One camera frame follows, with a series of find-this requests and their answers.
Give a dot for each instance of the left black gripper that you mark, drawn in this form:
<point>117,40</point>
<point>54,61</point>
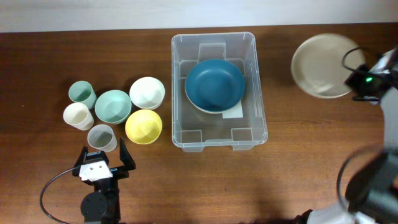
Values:
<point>122,172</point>

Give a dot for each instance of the beige plate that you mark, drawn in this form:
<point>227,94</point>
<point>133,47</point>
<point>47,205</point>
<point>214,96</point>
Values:
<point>317,65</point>

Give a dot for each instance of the cream plate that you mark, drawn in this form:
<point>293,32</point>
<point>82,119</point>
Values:
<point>214,100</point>

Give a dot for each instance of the dark blue plate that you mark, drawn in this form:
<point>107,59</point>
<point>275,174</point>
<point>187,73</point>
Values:
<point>215,73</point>

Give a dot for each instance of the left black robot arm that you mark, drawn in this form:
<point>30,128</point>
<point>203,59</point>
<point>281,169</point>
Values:
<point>102,205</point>

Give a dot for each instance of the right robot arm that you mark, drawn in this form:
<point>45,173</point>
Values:
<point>370,196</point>

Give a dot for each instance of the grey cup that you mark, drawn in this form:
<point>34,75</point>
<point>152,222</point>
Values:
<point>102,138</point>

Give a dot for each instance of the yellow bowl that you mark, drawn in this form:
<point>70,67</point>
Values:
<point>143,127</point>

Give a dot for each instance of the cream cup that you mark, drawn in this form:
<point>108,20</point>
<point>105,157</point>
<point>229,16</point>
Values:
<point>78,116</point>

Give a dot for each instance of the green bowl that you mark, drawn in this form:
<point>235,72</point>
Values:
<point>113,107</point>

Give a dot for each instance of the green cup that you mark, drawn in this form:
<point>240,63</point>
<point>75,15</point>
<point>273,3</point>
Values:
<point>83,92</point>

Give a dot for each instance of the white bowl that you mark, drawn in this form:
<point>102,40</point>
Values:
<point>147,93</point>

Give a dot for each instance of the clear plastic storage bin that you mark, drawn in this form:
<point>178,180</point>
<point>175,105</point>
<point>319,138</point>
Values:
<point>192,129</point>

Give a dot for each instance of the white label in bin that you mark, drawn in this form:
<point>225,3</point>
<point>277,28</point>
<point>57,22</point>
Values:
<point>234,112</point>

